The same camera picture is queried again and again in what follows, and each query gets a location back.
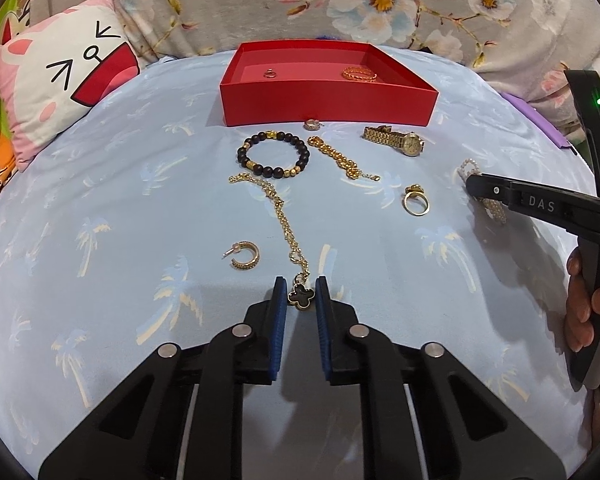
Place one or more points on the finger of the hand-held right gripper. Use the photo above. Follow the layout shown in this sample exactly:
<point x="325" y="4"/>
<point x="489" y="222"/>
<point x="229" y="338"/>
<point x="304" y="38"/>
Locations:
<point x="530" y="200"/>

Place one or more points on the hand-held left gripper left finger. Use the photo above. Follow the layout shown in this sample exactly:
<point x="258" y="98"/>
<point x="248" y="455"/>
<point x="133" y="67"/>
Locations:
<point x="279" y="320"/>

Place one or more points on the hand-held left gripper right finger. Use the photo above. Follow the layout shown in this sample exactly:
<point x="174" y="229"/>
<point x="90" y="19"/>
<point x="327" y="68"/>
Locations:
<point x="322" y="320"/>

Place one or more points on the gold hoop earring with post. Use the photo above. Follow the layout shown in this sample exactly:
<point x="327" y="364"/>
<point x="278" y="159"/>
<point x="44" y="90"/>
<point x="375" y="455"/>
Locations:
<point x="252" y="260"/>

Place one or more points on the gold wristwatch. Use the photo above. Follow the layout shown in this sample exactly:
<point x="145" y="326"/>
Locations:
<point x="411" y="144"/>

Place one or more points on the red cardboard box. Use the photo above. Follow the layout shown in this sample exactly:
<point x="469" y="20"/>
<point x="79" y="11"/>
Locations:
<point x="330" y="105"/>

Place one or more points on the person's right hand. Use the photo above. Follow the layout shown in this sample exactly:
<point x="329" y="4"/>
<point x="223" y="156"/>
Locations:
<point x="579" y="305"/>

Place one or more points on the purple pad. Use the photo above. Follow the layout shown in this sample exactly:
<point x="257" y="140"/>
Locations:
<point x="545" y="120"/>

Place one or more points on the blue palm print bedsheet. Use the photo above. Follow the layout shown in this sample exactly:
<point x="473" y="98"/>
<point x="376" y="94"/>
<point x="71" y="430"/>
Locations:
<point x="105" y="260"/>

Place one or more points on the small gold hoop earring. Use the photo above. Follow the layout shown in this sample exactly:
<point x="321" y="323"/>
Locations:
<point x="269" y="74"/>

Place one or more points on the grey floral blanket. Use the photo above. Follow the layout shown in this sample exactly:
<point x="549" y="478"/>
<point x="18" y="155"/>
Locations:
<point x="280" y="5"/>

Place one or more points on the pink cartoon face pillow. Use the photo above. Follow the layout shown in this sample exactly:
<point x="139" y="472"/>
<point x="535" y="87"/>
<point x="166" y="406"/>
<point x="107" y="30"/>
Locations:
<point x="55" y="90"/>

